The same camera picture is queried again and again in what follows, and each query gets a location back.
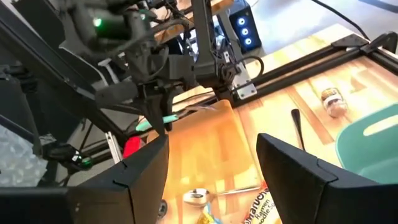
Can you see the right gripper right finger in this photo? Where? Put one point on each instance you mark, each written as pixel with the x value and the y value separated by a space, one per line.
pixel 304 193

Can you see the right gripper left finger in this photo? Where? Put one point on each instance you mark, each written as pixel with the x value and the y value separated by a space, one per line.
pixel 124 193

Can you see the black spoon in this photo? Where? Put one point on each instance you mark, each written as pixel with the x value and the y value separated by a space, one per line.
pixel 296 116

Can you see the silver snack packet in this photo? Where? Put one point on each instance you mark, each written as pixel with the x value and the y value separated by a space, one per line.
pixel 206 217
pixel 261 208

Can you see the pink red box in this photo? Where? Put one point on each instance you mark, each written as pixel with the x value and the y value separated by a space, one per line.
pixel 132 147

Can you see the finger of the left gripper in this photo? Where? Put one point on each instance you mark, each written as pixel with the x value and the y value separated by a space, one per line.
pixel 169 102
pixel 157 105

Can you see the plain silver spoon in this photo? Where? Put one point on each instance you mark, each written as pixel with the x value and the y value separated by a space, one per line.
pixel 196 197

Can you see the green plastic bin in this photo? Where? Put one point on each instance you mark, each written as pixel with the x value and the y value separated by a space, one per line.
pixel 373 155

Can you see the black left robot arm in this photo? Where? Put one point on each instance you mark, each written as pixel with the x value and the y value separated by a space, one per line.
pixel 109 28

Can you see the small glass spice jar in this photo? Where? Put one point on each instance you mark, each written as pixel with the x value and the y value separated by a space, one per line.
pixel 334 104

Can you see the black computer blue lights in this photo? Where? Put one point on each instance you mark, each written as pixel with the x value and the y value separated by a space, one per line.
pixel 245 31

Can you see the clear bubble wrap sheet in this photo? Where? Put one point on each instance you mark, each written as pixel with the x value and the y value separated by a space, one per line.
pixel 18 161

